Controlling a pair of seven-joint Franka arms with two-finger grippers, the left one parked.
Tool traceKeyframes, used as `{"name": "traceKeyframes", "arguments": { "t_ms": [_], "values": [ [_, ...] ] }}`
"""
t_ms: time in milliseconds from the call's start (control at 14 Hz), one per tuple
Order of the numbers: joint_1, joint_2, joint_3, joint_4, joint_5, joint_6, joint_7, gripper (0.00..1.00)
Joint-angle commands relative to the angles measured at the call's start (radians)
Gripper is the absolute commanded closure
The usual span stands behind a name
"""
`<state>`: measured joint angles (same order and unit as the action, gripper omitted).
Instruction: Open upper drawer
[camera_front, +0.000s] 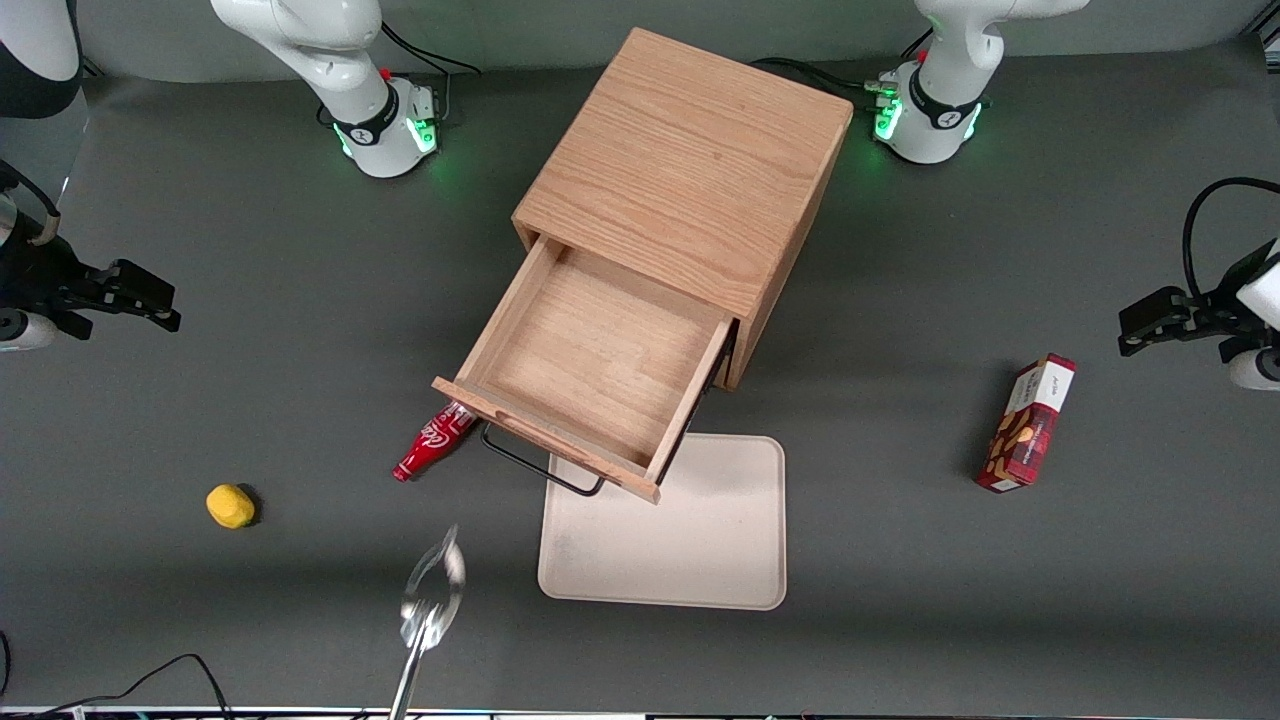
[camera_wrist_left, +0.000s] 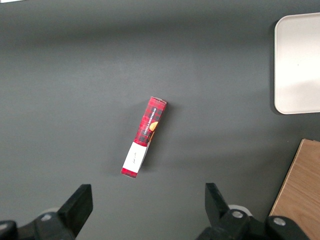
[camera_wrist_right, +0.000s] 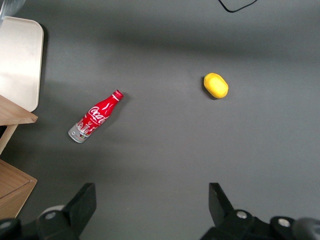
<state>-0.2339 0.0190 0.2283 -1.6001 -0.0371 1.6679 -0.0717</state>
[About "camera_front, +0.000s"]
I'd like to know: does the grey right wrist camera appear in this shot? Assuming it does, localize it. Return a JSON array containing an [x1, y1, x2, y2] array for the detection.
[[0, 308, 59, 353]]

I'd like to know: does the cream rectangular plastic tray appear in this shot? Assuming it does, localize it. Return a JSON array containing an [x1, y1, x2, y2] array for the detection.
[[538, 433, 788, 611]]

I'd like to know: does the red cola bottle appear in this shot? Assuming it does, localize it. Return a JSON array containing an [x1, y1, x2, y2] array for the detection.
[[392, 400, 479, 483]]

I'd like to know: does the black cable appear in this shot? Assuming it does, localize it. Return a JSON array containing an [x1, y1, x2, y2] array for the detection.
[[316, 20, 483, 129], [0, 630, 237, 720], [750, 28, 933, 97], [1182, 177, 1280, 303]]

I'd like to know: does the shiny clear spoon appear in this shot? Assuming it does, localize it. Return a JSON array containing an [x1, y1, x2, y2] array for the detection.
[[387, 524, 468, 720]]

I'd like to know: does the black wire drawer handle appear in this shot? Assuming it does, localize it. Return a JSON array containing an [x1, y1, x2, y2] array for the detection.
[[481, 424, 607, 498]]

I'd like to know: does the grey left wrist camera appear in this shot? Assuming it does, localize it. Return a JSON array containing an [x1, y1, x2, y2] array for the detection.
[[1226, 340, 1280, 392]]

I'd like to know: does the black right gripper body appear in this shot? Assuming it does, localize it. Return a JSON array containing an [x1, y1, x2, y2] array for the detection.
[[0, 232, 101, 323]]

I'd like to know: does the oak wooden drawer cabinet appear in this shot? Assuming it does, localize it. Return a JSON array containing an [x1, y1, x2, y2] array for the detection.
[[511, 27, 854, 391]]

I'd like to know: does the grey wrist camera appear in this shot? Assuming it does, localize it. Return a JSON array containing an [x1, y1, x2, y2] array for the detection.
[[1226, 340, 1280, 392], [0, 308, 59, 353]]

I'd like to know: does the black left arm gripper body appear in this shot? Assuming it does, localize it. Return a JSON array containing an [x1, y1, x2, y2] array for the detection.
[[1188, 238, 1280, 346]]

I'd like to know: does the yellow lemon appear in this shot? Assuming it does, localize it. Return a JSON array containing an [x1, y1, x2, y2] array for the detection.
[[206, 484, 257, 529]]

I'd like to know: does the red almond snack box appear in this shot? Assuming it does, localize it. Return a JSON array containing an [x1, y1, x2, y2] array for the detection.
[[976, 353, 1078, 493]]

